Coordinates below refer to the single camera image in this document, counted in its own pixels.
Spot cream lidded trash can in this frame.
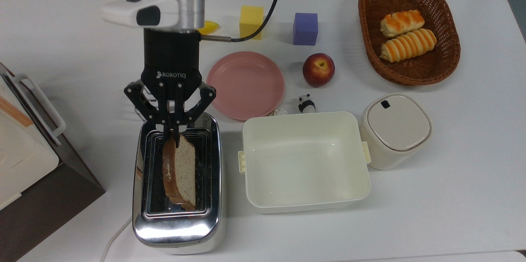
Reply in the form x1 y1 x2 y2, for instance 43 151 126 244
359 93 433 171

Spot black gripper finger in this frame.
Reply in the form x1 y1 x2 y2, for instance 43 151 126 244
174 82 217 133
124 82 180 148

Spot cream box with handle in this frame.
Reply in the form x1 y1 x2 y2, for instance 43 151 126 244
0 76 60 211

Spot panda figurine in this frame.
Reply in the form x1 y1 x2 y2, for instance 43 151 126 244
298 94 316 114

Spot yellow foam cube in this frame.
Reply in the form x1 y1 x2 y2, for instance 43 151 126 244
240 5 265 40

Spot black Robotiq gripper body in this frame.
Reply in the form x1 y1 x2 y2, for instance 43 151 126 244
141 28 203 103

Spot yellow plastic banana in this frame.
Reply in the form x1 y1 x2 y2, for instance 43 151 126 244
199 21 220 35

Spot short orange-glazed bread roll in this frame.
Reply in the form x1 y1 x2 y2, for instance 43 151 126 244
380 9 425 39

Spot white toaster power cable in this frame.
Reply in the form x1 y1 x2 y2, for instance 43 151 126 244
100 217 134 262

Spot cream rectangular plastic bin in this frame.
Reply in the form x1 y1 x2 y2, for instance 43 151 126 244
238 111 372 214

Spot white and brown oven appliance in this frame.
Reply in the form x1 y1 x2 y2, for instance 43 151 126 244
0 63 106 262

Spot chrome and cream toaster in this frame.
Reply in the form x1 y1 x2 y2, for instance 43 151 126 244
132 110 226 255

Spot red apple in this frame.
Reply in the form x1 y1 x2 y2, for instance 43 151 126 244
302 53 335 88

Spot pink round plate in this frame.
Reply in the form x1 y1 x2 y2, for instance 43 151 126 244
205 51 286 121

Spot brown-crust toast bread slice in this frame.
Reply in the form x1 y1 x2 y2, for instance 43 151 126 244
162 132 198 211

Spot purple foam cube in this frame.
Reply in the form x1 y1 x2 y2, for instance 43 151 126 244
293 12 319 46

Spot long striped bread roll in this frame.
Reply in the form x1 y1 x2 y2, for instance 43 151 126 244
379 28 437 63

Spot brown wicker basket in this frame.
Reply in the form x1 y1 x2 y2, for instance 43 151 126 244
358 0 461 86

